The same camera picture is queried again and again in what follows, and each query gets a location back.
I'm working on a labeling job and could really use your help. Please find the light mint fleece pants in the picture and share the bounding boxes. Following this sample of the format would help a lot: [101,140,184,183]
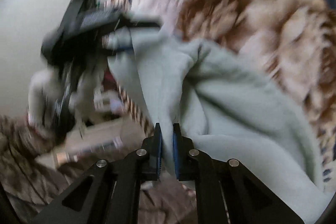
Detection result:
[107,29,332,223]

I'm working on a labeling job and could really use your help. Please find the gloved left hand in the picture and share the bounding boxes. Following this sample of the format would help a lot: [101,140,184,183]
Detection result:
[27,56,111,135]

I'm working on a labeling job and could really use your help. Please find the floral fleece blanket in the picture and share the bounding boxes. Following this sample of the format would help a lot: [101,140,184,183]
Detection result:
[106,0,335,191]

